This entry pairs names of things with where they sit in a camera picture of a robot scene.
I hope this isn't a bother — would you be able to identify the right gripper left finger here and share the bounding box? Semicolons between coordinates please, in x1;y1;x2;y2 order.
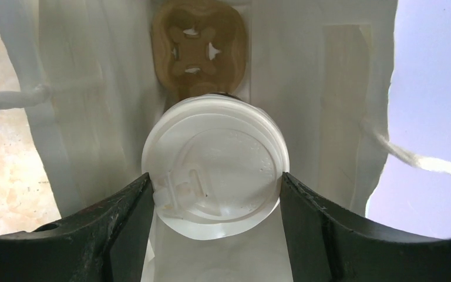
0;174;154;281

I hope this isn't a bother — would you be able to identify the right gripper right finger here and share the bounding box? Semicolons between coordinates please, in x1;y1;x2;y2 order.
280;173;451;281

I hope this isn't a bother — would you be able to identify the pale blue paper bag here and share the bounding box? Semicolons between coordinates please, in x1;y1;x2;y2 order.
0;0;451;282

